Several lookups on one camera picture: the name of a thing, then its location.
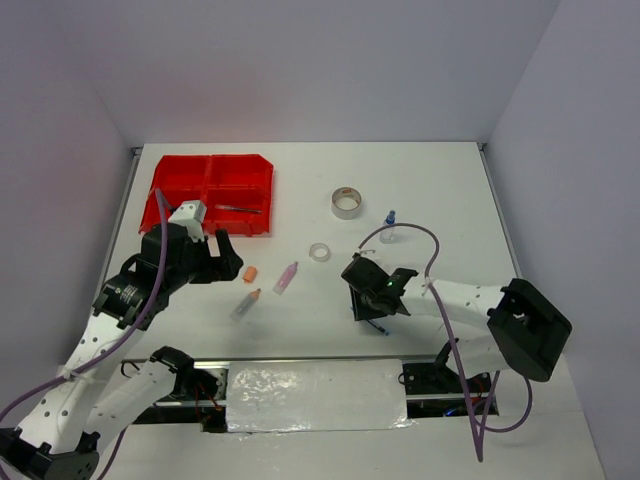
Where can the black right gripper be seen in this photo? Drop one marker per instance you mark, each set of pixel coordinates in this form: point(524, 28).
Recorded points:
point(361, 312)

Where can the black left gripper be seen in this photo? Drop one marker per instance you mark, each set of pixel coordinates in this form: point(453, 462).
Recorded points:
point(224, 267)

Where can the blue ink pen refill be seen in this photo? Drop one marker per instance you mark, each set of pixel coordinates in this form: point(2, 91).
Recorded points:
point(378, 327)

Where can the teal ink pen refill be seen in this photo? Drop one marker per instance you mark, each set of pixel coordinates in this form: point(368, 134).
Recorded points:
point(239, 209)

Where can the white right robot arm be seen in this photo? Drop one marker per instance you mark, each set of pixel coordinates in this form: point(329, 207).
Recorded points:
point(489, 328)

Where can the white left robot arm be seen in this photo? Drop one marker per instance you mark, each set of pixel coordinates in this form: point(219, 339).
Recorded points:
point(64, 435)

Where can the orange highlighter cap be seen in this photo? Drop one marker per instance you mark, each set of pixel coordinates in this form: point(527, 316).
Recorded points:
point(250, 275)

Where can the orange-tipped clear highlighter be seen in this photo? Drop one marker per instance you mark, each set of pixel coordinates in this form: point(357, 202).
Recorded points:
point(245, 305)

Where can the pink highlighter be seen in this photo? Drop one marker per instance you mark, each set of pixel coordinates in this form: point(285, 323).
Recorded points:
point(286, 278)

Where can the red four-compartment bin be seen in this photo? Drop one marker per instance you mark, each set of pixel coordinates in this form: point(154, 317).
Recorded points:
point(244, 180)

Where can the small clear tape roll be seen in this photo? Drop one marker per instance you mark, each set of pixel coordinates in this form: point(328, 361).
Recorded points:
point(319, 252)

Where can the blue-capped spray bottle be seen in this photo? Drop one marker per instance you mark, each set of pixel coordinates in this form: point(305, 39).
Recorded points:
point(386, 235)

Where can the large clear tape roll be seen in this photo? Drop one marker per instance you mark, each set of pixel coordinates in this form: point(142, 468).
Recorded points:
point(346, 203)

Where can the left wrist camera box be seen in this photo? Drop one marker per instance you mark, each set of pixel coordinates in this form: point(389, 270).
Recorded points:
point(191, 215)

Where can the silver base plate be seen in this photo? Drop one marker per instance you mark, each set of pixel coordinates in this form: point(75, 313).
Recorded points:
point(316, 396)

